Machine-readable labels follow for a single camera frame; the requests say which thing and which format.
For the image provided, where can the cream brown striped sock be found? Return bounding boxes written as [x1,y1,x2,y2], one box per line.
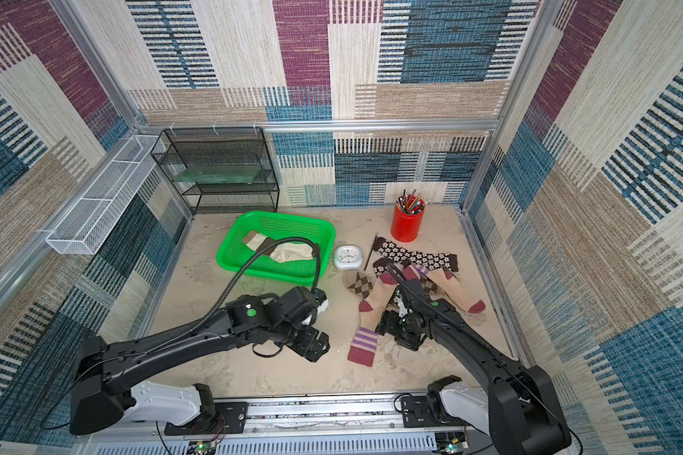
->
[268,242,315,264]
[242,231,275,251]

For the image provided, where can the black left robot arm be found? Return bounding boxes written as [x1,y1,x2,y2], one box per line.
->
[64,237,330,435]

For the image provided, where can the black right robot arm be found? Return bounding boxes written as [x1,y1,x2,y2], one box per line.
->
[378,263,584,454]

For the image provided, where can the beige purple striped sock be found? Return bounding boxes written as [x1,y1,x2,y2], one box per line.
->
[347,272,398,367]

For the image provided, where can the brown argyle sock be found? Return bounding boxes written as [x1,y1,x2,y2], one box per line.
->
[343,270,376,300]

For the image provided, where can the brown floral sock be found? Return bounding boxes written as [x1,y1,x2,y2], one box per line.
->
[372,237,459,272]
[373,258,446,299]

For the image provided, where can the small white alarm clock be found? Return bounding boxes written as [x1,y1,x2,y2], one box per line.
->
[333,245,364,271]

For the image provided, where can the black pencil on table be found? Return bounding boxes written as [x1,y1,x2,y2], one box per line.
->
[362,232,379,271]

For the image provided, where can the red pencil cup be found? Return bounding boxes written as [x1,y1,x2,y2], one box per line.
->
[391,190,426,243]

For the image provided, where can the green plastic basket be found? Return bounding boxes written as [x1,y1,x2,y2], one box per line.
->
[216,212,336,286]

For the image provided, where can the green mat on shelf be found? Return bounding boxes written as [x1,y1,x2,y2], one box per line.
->
[174,165,262,184]

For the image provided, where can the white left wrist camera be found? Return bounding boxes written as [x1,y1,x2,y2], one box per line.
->
[304,288,329,325]

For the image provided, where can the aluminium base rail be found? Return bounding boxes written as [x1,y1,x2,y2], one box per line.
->
[72,391,496,454]

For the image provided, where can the black wire mesh shelf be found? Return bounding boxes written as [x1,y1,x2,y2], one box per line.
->
[151,127,280,215]

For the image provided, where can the white wire mesh tray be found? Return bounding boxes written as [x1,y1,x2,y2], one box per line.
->
[47,135,157,255]

